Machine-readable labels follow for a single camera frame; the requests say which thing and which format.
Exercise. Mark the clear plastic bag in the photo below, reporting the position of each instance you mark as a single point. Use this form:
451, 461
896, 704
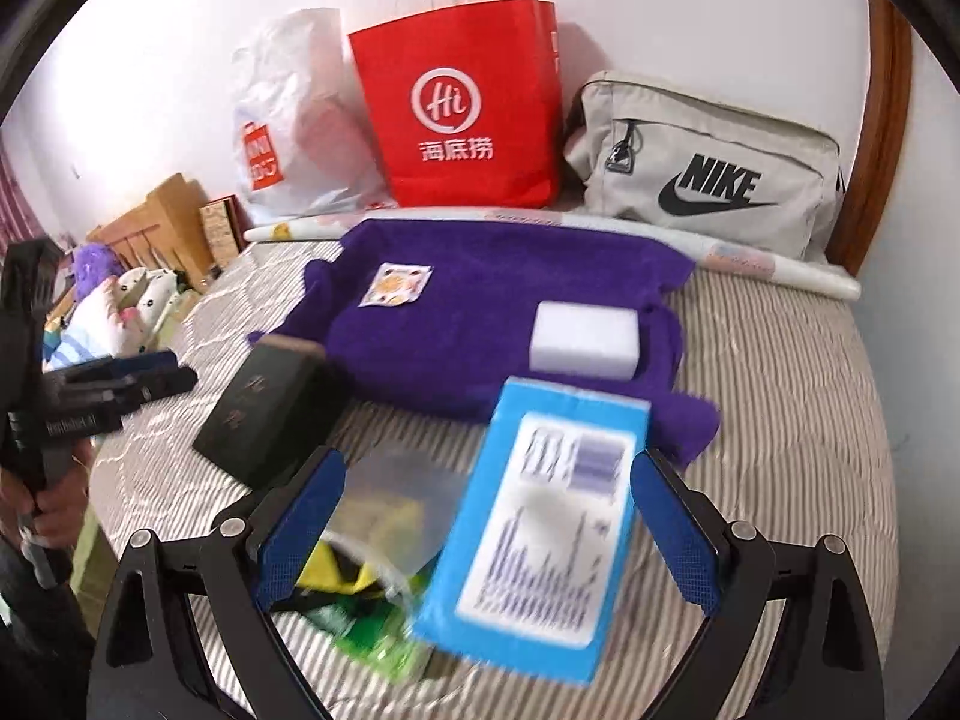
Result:
397, 495

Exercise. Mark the red patterned curtain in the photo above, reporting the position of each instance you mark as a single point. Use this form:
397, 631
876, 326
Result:
15, 202

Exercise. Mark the grey striped mattress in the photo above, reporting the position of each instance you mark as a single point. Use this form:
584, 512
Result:
787, 420

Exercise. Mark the brown printed cardboard box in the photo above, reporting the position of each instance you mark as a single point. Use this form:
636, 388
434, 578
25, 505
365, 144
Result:
221, 232

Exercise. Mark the wooden headboard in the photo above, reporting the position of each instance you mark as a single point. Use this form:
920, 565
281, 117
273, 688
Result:
157, 225

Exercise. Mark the person's left forearm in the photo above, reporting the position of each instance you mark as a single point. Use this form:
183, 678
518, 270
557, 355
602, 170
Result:
37, 615

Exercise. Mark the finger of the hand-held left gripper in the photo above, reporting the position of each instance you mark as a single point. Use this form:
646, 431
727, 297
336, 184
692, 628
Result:
135, 366
161, 384

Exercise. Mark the white printed paper roll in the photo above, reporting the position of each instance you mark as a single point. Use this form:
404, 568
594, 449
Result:
780, 270

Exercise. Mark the brown wooden bed frame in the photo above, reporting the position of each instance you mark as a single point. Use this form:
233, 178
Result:
877, 127

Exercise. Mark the person's left hand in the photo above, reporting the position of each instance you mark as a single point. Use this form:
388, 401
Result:
64, 502

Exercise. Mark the black rectangular box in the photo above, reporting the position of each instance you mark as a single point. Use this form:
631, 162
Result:
262, 412

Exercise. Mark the purple plush toy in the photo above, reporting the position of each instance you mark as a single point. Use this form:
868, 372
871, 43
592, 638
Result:
94, 266

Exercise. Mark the white sponge block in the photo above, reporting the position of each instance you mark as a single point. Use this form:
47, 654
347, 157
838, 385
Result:
585, 337

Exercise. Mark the green foil packet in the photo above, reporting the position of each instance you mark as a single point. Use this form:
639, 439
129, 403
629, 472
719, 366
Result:
375, 637

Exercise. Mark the red paper bag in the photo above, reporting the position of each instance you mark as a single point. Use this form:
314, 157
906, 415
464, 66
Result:
457, 112

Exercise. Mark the purple towel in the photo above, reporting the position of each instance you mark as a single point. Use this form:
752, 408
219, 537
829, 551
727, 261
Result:
465, 292

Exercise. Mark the small patterned sachet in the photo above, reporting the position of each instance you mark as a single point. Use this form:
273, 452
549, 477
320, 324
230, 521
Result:
394, 285

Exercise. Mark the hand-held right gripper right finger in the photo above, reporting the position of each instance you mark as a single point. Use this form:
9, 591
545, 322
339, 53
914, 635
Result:
675, 532

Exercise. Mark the blue printed box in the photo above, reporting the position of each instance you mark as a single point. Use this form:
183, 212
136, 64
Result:
540, 525

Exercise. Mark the grey bag with black logo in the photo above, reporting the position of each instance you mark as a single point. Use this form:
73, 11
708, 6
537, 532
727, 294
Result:
690, 157

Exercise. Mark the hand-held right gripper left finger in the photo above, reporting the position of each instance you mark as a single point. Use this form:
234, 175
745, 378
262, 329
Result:
300, 532

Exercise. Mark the white plastic shopping bag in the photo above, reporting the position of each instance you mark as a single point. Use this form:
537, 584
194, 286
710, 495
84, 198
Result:
300, 90

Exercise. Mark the yellow and black cloth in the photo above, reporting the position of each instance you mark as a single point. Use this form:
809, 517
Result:
352, 570

